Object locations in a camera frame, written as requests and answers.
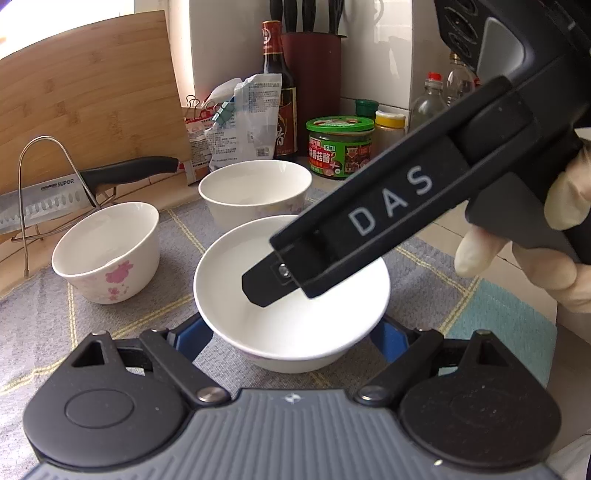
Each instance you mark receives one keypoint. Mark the white ceramic bowl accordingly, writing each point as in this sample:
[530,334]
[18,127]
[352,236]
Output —
[254,184]
[300,332]

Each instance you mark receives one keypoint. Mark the yellow-lid spice jar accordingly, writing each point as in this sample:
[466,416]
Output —
[390,121]

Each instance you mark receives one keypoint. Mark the bamboo cutting board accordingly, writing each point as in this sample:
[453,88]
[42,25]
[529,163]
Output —
[92,92]

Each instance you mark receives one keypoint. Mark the green-lid sauce jar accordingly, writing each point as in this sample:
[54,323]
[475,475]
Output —
[339,152]

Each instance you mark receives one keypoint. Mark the person's right hand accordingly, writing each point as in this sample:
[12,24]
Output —
[554,277]

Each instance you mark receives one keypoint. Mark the white bowl pink flower print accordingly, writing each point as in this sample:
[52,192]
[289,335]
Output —
[106,249]

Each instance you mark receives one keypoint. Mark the red and white seasoning bag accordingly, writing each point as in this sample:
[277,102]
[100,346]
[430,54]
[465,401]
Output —
[196,143]

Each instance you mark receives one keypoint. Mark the dark soy sauce bottle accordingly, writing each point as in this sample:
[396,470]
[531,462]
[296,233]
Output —
[277,60]

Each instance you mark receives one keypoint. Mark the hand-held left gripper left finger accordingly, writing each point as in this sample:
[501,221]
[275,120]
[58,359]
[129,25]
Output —
[191,334]

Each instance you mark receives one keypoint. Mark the clear bottle red cap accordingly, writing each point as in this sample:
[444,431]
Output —
[427,106]

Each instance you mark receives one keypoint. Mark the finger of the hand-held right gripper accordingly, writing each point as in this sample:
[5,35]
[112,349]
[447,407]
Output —
[265,288]

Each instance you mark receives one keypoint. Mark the small green-cap jar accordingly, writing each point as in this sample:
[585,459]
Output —
[367,107]

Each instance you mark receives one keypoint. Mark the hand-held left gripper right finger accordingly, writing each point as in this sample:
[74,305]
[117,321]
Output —
[383,339]

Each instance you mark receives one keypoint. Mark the teal bag clip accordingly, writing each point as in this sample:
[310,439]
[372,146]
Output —
[225,115]

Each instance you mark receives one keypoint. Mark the clear glass bottle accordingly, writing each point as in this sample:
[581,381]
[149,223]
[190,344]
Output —
[457,83]

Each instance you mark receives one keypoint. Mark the red knife holder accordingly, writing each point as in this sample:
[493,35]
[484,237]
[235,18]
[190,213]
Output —
[314,83]

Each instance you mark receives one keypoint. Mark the grey and teal checked cloth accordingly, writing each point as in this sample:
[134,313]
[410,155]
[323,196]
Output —
[46,332]

